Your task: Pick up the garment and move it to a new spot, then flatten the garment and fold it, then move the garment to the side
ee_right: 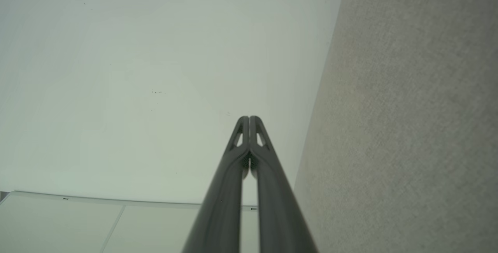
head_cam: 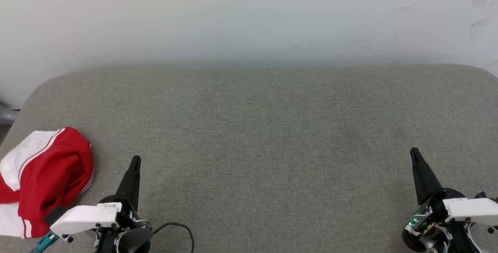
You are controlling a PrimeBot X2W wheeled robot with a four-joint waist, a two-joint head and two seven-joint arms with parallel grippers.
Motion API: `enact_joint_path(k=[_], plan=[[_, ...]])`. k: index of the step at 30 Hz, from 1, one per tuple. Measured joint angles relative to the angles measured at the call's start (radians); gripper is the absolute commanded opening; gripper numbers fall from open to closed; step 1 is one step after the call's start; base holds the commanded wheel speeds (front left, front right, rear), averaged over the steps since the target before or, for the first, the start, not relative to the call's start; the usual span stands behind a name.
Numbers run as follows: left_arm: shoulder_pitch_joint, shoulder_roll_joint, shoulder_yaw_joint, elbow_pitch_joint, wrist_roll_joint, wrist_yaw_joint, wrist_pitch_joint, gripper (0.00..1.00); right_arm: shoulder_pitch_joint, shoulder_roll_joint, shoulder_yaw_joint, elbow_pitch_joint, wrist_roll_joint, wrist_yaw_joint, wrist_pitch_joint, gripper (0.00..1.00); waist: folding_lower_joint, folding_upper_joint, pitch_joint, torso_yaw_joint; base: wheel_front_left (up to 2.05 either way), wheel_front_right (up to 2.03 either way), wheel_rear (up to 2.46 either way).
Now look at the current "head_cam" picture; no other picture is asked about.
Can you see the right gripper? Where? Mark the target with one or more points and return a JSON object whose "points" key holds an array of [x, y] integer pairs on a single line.
{"points": [[428, 222]]}

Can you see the grey fabric sofa cushion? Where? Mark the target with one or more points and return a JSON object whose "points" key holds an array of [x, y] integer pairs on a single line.
{"points": [[272, 148]]}

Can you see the red white basketball jersey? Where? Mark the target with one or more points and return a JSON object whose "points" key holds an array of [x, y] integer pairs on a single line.
{"points": [[54, 167]]}

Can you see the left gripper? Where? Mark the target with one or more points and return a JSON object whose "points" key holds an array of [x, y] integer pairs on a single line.
{"points": [[132, 229]]}

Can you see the grey metal pipe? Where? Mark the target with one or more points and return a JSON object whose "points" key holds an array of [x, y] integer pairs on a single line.
{"points": [[6, 115]]}

